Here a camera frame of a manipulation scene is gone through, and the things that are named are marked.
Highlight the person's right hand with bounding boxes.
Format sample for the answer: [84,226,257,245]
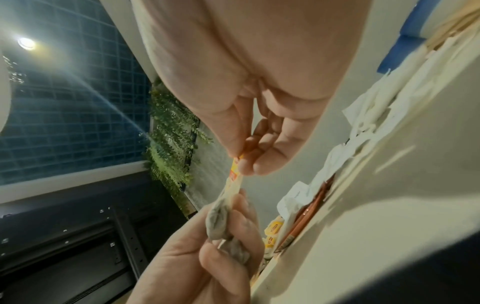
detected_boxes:
[130,0,376,176]

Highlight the person's left hand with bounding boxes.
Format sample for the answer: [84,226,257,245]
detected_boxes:
[125,188,266,304]

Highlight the white tea bag yellow tag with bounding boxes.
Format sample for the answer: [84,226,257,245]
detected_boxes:
[205,154,251,266]

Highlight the pile of tea bags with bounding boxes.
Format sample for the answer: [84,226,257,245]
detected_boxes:
[262,215,286,268]

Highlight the pile of white sugar packets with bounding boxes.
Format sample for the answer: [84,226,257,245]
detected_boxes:
[276,29,474,222]

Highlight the red Nescafe coffee sachets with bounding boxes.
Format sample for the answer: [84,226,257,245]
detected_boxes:
[276,175,335,253]

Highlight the bundle of wooden stir sticks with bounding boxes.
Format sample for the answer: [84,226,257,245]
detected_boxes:
[423,6,480,51]

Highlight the black metal rack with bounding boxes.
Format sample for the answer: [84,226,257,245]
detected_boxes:
[0,172,189,304]

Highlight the green plants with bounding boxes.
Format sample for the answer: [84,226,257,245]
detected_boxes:
[144,77,215,220]

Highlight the white beam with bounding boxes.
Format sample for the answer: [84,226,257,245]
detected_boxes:
[0,161,149,205]
[99,0,159,87]

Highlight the glass building facade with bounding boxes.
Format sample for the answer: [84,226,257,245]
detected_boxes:
[0,0,153,186]

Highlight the round ceiling light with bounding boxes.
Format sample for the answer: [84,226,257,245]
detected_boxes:
[16,36,38,52]

